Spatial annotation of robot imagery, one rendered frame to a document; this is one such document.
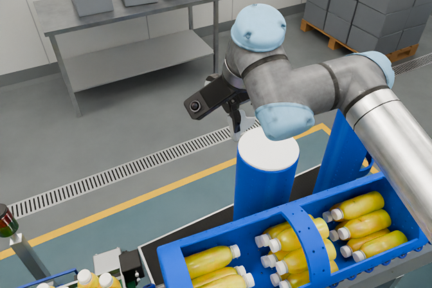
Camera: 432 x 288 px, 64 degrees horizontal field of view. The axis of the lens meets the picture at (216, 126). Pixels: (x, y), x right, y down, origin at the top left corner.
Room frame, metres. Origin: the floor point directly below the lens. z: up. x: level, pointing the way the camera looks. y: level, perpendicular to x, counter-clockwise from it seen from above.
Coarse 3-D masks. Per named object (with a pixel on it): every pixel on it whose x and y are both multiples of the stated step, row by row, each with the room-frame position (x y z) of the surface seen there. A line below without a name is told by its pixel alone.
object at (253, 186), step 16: (240, 160) 1.06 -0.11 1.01; (240, 176) 1.05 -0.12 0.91; (256, 176) 0.99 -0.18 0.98; (272, 176) 0.97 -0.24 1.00; (288, 176) 1.00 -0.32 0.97; (240, 192) 1.04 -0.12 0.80; (256, 192) 0.98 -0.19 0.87; (272, 192) 0.98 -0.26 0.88; (288, 192) 1.02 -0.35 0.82; (240, 208) 1.03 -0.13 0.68; (256, 208) 0.98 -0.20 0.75
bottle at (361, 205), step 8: (368, 192) 0.79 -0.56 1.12; (376, 192) 0.78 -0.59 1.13; (352, 200) 0.75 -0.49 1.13; (360, 200) 0.75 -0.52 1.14; (368, 200) 0.75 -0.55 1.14; (376, 200) 0.75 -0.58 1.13; (336, 208) 0.73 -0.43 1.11; (344, 208) 0.72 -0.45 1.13; (352, 208) 0.72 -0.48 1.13; (360, 208) 0.72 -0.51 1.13; (368, 208) 0.72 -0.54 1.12; (376, 208) 0.73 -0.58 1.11; (344, 216) 0.70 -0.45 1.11; (352, 216) 0.70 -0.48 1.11
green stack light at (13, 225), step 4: (12, 220) 0.62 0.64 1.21; (16, 220) 0.63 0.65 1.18; (8, 224) 0.60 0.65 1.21; (12, 224) 0.61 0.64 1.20; (16, 224) 0.62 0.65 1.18; (4, 228) 0.59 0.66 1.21; (8, 228) 0.60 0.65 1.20; (12, 228) 0.60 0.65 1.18; (16, 228) 0.61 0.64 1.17; (0, 232) 0.59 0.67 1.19; (4, 232) 0.59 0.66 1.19; (8, 232) 0.59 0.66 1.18; (12, 232) 0.60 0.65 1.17; (0, 236) 0.59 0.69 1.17; (4, 236) 0.59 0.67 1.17; (8, 236) 0.59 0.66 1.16
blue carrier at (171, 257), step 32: (320, 192) 0.75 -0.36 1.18; (352, 192) 0.84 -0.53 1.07; (384, 192) 0.81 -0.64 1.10; (224, 224) 0.62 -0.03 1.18; (256, 224) 0.69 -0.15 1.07; (416, 224) 0.67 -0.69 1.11; (160, 256) 0.49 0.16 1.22; (256, 256) 0.62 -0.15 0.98; (320, 256) 0.50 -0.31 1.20; (352, 256) 0.62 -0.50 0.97; (384, 256) 0.55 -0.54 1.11
